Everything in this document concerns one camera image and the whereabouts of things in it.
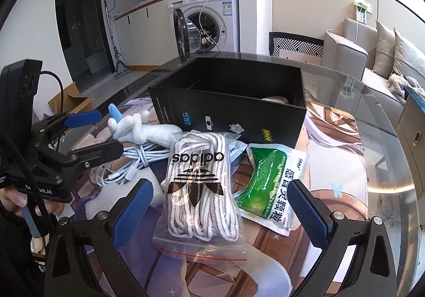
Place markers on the beige sofa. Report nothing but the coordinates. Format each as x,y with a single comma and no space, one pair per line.
345,54

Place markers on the person's left hand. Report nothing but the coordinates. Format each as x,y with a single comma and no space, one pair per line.
11,199

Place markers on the black and white patterned chair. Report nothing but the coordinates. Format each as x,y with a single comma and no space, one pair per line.
295,46

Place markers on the open brown cardboard box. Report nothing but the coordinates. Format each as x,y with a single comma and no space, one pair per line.
71,101

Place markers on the dark glass door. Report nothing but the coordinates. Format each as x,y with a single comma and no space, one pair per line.
83,18

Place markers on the small white packet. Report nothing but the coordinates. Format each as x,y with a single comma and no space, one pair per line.
237,152

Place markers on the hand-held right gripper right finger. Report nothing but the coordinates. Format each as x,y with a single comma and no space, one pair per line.
308,214

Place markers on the white counter cabinet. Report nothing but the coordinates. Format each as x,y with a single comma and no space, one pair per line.
142,31

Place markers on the white hand figure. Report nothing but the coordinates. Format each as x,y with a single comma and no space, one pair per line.
132,131

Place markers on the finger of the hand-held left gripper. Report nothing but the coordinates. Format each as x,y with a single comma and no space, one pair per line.
99,152
83,119

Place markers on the bag of white shoelaces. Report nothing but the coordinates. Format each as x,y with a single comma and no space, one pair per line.
199,184

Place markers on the beige side cabinet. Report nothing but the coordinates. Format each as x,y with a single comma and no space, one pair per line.
413,137

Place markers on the green and white medicine packet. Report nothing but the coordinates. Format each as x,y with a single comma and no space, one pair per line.
265,181

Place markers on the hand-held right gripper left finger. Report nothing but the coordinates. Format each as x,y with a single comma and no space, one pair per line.
132,214

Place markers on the printed desk mat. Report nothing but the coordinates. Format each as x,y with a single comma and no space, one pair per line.
332,151

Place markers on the wall charger shelf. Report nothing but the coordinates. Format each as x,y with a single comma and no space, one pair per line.
362,8

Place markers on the white washing machine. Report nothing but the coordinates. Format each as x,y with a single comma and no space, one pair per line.
227,18

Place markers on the black cardboard box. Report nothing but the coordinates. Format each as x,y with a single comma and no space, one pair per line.
215,111

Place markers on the mop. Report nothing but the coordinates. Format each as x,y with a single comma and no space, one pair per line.
120,73

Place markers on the grey furry plush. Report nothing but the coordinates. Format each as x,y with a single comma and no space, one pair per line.
400,84

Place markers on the grey sofa cushion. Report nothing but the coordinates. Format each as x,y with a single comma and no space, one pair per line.
383,48
406,58

